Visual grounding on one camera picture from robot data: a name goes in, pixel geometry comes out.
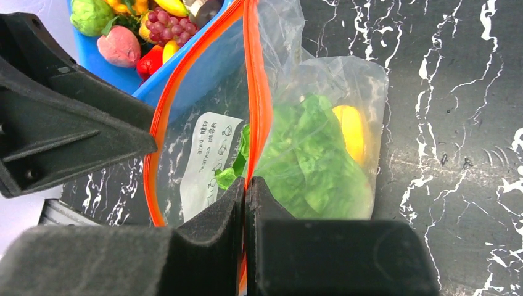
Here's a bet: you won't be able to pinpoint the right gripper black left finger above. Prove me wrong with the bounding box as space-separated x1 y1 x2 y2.
1 178 244 295

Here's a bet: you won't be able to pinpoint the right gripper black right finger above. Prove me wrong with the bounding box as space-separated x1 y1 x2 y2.
245 177 439 295

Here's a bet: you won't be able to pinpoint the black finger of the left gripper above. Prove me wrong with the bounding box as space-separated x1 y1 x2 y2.
1 12 157 198

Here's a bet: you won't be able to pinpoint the green toy lettuce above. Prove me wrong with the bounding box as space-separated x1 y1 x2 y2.
214 94 374 221

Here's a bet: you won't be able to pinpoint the green toy custard apple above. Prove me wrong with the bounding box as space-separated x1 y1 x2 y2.
70 0 115 37

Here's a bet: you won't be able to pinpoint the yellow toy mango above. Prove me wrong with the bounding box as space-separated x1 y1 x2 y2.
332 105 366 167

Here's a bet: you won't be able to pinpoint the clear zip top bag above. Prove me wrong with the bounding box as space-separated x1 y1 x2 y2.
142 0 390 296

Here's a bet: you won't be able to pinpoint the toy peach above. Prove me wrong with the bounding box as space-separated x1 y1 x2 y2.
97 25 141 68

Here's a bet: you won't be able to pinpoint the red toy strawberry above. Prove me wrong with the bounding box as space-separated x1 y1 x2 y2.
136 45 163 82

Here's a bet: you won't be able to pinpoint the small yellow toy banana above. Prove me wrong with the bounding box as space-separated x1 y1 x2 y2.
162 39 179 64

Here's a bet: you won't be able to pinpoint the yellow toy bell pepper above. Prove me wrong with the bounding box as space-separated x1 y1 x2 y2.
105 0 149 15

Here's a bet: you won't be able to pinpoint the toy purple grapes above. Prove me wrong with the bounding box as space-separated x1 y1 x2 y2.
139 9 198 47

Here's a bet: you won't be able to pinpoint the blue plastic bin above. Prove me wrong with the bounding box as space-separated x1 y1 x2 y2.
73 1 244 121

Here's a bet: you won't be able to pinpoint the toy mushroom slice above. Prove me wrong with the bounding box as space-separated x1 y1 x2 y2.
183 0 224 28

